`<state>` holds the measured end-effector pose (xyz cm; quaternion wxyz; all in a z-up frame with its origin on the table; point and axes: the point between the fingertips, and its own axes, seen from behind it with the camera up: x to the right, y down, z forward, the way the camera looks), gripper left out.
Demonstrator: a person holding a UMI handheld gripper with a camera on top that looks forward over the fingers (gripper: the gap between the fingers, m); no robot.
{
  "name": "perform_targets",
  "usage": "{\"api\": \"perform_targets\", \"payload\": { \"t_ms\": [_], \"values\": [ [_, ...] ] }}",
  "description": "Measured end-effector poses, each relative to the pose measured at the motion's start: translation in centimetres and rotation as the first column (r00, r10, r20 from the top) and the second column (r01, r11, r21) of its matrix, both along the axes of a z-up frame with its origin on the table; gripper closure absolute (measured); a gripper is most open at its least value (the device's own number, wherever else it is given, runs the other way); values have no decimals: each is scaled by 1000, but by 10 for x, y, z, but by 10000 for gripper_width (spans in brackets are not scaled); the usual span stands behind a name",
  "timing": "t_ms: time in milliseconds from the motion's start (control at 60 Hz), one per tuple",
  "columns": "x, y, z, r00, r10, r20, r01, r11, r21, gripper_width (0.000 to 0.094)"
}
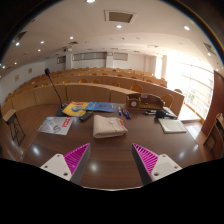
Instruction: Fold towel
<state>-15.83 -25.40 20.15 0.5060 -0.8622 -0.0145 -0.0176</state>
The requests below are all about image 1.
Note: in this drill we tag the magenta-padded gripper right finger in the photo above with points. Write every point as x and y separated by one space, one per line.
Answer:
148 160

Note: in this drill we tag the wooden desk organizer with clock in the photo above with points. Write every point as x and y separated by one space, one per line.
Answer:
145 101

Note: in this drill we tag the recessed ceiling lights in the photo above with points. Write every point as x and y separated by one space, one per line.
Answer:
118 26

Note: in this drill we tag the black metal frame stand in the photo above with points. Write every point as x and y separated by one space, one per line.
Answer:
13 128

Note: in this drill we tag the white notepad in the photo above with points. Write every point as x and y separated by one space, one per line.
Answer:
172 125

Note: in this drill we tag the wooden shelf unit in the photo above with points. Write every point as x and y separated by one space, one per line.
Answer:
215 136

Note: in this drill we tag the yellow booklet with globe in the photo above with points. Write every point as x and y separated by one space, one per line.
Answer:
75 109

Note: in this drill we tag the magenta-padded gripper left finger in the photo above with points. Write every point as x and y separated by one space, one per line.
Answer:
75 160

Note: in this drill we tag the beige waffle-weave towel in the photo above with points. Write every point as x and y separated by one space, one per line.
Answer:
108 126

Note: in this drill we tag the black remote control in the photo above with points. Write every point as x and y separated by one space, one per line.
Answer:
86 115

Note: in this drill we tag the black handheld microphone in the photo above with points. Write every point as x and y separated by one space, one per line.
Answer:
161 114

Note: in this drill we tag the black gooseneck desk microphone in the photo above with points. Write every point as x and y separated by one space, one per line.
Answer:
61 111

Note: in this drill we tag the white magazine with red band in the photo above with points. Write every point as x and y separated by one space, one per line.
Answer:
55 126

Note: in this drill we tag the blue whiteboard marker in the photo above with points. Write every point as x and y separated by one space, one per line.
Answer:
119 111
126 114

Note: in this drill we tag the rows of wooden auditorium seats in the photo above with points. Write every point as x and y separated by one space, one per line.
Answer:
86 93

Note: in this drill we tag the blue printed booklet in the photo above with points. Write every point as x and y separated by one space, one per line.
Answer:
101 107

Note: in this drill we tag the black marker pen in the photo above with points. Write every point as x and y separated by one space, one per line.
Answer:
150 112

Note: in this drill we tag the square ceiling air vent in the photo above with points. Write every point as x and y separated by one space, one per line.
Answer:
120 16
210 48

